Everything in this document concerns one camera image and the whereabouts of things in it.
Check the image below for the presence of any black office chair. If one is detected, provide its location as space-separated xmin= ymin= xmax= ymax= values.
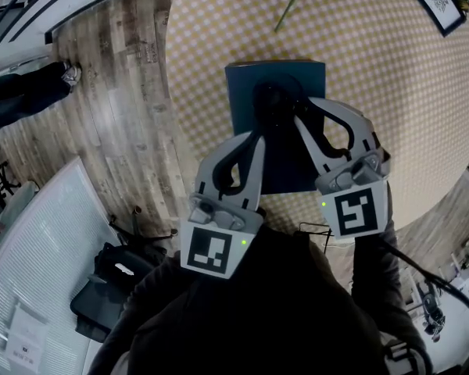
xmin=70 ymin=242 xmax=157 ymax=343

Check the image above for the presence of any white paper sheet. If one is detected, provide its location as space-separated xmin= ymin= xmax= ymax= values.
xmin=3 ymin=302 xmax=50 ymax=374

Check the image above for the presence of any black metal railing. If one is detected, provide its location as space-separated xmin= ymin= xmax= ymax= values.
xmin=0 ymin=0 xmax=114 ymax=46

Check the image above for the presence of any dark glass cup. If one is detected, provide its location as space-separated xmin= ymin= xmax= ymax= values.
xmin=252 ymin=74 xmax=312 ymax=132

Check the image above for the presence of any black picture frame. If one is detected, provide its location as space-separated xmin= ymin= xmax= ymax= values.
xmin=406 ymin=0 xmax=468 ymax=38

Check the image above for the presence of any round table with beige cloth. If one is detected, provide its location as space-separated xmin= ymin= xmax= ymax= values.
xmin=164 ymin=0 xmax=469 ymax=234

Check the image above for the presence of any white ribbed table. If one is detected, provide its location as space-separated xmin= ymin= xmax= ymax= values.
xmin=0 ymin=156 xmax=122 ymax=375

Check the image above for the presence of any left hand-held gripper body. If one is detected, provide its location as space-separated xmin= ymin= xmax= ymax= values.
xmin=179 ymin=195 xmax=265 ymax=280

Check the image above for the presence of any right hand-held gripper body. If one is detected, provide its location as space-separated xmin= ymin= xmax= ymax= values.
xmin=315 ymin=149 xmax=392 ymax=241

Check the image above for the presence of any white flower sprig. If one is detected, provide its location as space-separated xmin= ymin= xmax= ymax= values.
xmin=274 ymin=0 xmax=317 ymax=33

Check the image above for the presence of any person's dark jacket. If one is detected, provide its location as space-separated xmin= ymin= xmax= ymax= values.
xmin=88 ymin=185 xmax=435 ymax=375

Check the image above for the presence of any dark teal tray box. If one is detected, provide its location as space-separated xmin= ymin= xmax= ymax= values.
xmin=224 ymin=59 xmax=327 ymax=195

